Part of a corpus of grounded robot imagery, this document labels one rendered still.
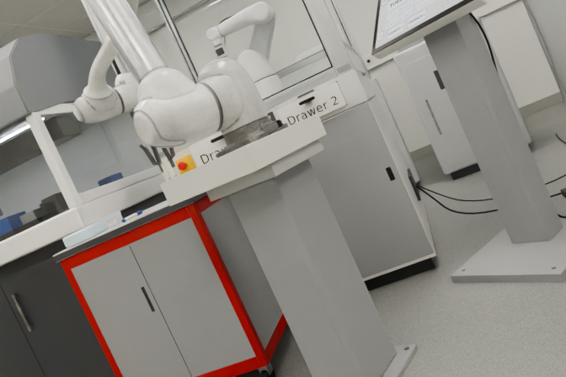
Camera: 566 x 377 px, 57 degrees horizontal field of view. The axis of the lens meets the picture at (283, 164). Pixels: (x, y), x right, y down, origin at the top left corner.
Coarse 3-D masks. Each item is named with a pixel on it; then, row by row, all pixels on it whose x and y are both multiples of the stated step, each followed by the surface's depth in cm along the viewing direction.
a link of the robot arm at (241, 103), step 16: (208, 64) 156; (224, 64) 154; (208, 80) 151; (224, 80) 151; (240, 80) 154; (224, 96) 150; (240, 96) 153; (256, 96) 156; (224, 112) 150; (240, 112) 152; (256, 112) 155; (224, 128) 154
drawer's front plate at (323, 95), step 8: (328, 88) 221; (336, 88) 220; (320, 96) 222; (328, 96) 221; (336, 96) 221; (288, 104) 226; (296, 104) 225; (304, 104) 224; (312, 104) 223; (320, 104) 223; (328, 104) 222; (336, 104) 221; (344, 104) 220; (280, 112) 227; (288, 112) 226; (296, 112) 225; (304, 112) 225; (320, 112) 223; (328, 112) 222; (296, 120) 226
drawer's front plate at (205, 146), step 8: (216, 136) 201; (200, 144) 203; (208, 144) 202; (216, 144) 202; (224, 144) 201; (192, 152) 204; (200, 152) 204; (208, 152) 203; (216, 152) 202; (200, 160) 204
